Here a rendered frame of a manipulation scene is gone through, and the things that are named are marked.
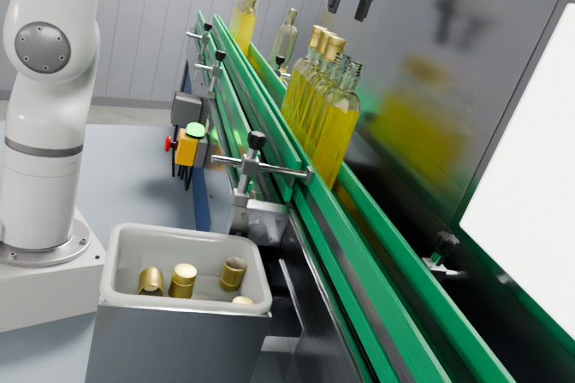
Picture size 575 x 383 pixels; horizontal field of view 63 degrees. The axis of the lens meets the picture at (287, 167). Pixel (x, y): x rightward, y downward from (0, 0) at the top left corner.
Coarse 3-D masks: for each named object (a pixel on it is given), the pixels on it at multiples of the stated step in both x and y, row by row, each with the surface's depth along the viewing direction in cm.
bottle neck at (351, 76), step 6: (348, 60) 79; (348, 66) 79; (354, 66) 79; (360, 66) 79; (348, 72) 79; (354, 72) 79; (360, 72) 80; (342, 78) 80; (348, 78) 79; (354, 78) 79; (342, 84) 80; (348, 84) 80; (354, 84) 80; (348, 90) 80; (354, 90) 81
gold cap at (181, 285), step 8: (184, 264) 70; (176, 272) 68; (184, 272) 68; (192, 272) 69; (176, 280) 68; (184, 280) 68; (192, 280) 68; (176, 288) 68; (184, 288) 68; (192, 288) 69; (176, 296) 69; (184, 296) 69
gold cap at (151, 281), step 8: (144, 272) 68; (152, 272) 68; (160, 272) 69; (144, 280) 66; (152, 280) 66; (160, 280) 67; (144, 288) 68; (152, 288) 68; (160, 288) 66; (152, 296) 68; (160, 296) 67
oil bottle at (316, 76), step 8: (312, 72) 92; (320, 72) 91; (312, 80) 90; (304, 88) 94; (312, 88) 90; (304, 96) 93; (304, 104) 92; (296, 112) 96; (304, 112) 92; (296, 120) 95; (296, 128) 94; (296, 136) 93
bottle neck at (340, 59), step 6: (336, 54) 84; (342, 54) 86; (336, 60) 84; (342, 60) 84; (336, 66) 84; (342, 66) 84; (330, 72) 86; (336, 72) 85; (342, 72) 85; (330, 78) 85; (336, 78) 85
